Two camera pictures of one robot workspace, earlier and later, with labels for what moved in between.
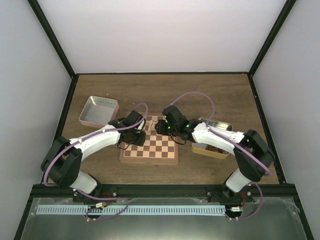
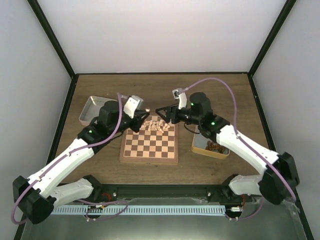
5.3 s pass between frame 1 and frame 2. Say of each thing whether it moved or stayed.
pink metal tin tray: stayed
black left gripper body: moved
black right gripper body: moved
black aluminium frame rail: stayed
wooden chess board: stayed
